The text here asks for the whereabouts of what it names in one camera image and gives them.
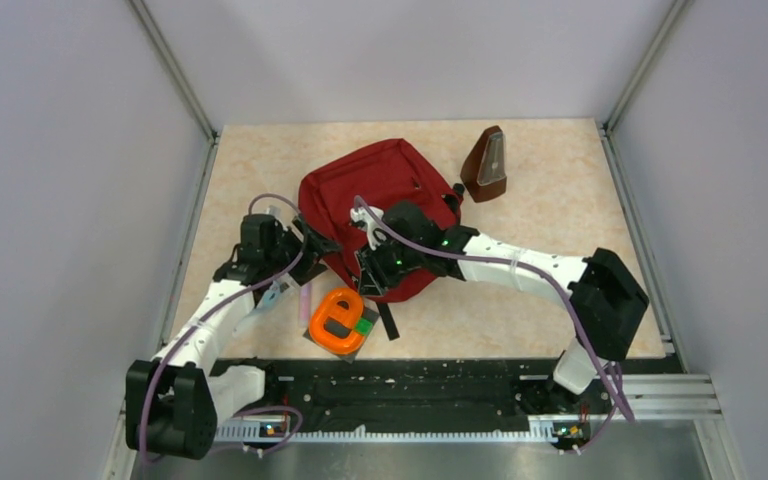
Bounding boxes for green toy block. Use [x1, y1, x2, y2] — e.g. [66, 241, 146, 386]
[354, 317, 375, 336]

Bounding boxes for orange plastic letter toy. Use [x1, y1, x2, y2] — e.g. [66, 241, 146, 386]
[308, 287, 365, 355]

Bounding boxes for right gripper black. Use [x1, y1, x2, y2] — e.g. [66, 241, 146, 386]
[356, 233, 423, 297]

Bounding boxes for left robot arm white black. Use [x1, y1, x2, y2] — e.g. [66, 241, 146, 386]
[125, 213, 341, 459]

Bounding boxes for aluminium frame post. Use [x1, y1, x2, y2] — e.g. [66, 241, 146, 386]
[601, 0, 694, 138]
[125, 0, 219, 145]

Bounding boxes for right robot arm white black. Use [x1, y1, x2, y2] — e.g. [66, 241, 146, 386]
[350, 197, 650, 412]

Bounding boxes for brown wooden metronome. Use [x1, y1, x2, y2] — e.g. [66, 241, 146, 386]
[460, 125, 507, 203]

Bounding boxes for aluminium frame post right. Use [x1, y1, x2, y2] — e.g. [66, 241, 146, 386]
[601, 0, 694, 138]

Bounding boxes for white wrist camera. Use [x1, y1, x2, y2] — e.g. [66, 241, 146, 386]
[263, 205, 283, 224]
[350, 207, 390, 251]

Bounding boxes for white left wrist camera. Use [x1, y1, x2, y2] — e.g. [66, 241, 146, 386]
[263, 205, 283, 224]

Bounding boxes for light blue blister pack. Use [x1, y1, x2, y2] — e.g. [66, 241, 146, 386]
[254, 280, 293, 313]

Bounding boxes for pink eraser stick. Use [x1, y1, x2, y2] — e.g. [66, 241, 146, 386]
[298, 284, 312, 328]

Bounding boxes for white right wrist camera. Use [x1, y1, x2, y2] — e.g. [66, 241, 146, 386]
[350, 207, 390, 251]

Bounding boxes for red backpack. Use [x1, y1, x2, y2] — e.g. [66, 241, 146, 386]
[298, 139, 465, 307]

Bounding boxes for aluminium frame post left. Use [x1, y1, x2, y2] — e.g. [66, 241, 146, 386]
[125, 0, 219, 145]

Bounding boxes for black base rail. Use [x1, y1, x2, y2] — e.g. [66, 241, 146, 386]
[212, 359, 614, 443]

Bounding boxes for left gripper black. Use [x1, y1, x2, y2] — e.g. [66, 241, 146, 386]
[266, 216, 343, 286]

